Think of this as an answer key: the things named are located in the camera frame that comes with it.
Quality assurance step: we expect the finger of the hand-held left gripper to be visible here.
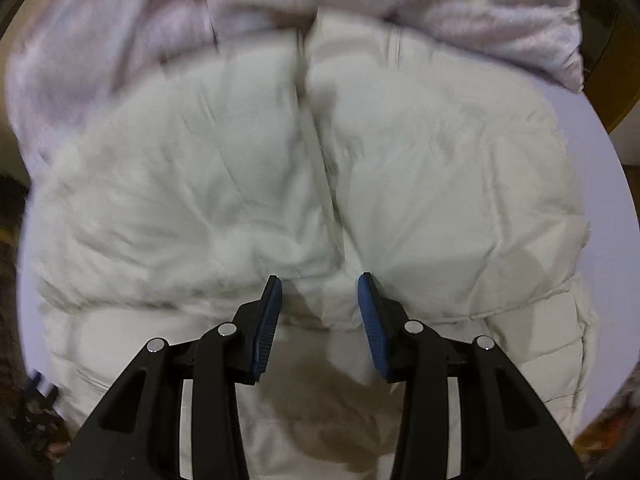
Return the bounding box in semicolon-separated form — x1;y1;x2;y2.
22;370;59;402

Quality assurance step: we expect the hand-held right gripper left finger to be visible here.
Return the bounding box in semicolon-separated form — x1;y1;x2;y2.
54;275;283;480

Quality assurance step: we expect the pink fluffy duvet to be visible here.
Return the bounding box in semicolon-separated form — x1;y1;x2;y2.
5;0;587;177

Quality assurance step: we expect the wooden door with dark glass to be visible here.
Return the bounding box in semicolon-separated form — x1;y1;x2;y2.
574;0;640;136

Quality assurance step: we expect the white puffy down jacket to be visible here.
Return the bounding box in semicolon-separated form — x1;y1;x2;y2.
32;10;601;480

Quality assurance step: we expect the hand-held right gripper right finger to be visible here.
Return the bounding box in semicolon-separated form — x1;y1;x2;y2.
357;272;586;480

